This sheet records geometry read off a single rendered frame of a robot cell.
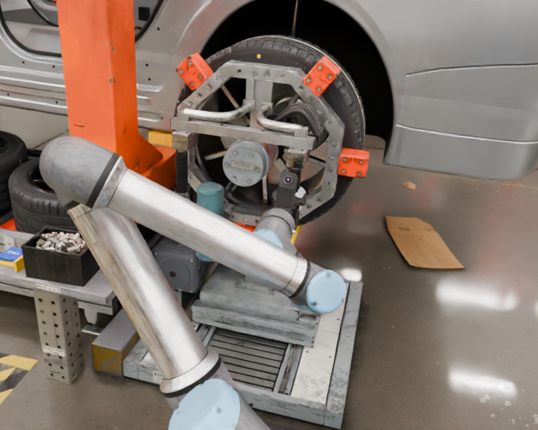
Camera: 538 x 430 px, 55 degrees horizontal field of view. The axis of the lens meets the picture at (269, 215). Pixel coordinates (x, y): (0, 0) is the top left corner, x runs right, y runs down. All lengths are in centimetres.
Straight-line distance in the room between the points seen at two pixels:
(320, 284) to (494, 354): 146
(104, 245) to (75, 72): 71
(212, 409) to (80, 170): 50
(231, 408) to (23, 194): 149
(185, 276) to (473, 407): 116
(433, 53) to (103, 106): 110
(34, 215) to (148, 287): 119
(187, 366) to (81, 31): 99
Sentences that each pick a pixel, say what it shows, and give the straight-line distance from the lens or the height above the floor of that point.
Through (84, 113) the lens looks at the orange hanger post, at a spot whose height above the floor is 95.
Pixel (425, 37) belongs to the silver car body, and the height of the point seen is 121.
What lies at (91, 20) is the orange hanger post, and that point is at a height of 122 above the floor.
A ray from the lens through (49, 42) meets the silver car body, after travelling 336.
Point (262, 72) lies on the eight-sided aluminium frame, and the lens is 163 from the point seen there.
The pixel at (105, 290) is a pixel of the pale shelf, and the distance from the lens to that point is 172.
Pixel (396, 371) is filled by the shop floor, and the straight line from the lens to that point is 219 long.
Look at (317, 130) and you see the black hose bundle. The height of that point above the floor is 99.
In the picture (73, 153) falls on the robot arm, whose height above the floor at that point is 107.
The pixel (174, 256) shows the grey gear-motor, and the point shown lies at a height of 39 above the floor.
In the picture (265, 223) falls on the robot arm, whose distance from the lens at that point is 124.
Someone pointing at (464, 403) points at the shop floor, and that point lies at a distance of 217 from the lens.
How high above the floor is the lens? 142
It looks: 26 degrees down
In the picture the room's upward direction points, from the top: 5 degrees clockwise
